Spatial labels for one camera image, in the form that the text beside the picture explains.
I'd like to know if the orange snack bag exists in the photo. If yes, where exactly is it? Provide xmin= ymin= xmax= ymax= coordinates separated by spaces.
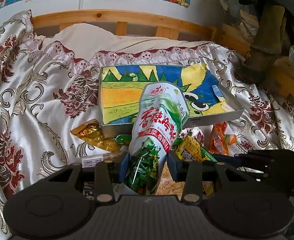
xmin=208 ymin=121 xmax=230 ymax=156

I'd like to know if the wooden bed frame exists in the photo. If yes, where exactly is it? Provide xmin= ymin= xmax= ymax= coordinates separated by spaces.
xmin=30 ymin=10 xmax=217 ymax=42

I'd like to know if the orange mandarin fruit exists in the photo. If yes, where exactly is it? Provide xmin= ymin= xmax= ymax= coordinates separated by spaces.
xmin=225 ymin=134 xmax=237 ymax=145

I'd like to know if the cream pillow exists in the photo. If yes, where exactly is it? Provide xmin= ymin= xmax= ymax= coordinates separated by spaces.
xmin=42 ymin=23 xmax=206 ymax=61

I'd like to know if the seaweed snack white green bag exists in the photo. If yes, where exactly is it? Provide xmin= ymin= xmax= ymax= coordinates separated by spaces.
xmin=124 ymin=81 xmax=189 ymax=196

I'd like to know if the pile of dark clothes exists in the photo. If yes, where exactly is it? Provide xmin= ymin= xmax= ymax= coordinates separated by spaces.
xmin=215 ymin=0 xmax=294 ymax=86

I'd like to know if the gold foil snack packet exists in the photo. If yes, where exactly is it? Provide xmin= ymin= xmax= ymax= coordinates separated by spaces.
xmin=70 ymin=119 xmax=122 ymax=152

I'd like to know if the silver tray with drawing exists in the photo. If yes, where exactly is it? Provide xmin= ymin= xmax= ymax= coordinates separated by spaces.
xmin=99 ymin=63 xmax=244 ymax=138

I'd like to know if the rice cracker clear pack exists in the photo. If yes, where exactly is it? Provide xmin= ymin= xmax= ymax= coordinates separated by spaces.
xmin=156 ymin=163 xmax=185 ymax=199

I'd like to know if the floral satin bedspread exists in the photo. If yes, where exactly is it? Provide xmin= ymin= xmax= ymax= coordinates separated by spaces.
xmin=0 ymin=10 xmax=294 ymax=239

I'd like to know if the yellow snack packet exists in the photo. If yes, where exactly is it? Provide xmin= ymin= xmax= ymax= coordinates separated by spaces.
xmin=174 ymin=135 xmax=217 ymax=163

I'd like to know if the peanut bar clear pack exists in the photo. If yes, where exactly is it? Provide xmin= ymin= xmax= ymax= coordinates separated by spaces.
xmin=81 ymin=151 xmax=123 ymax=168

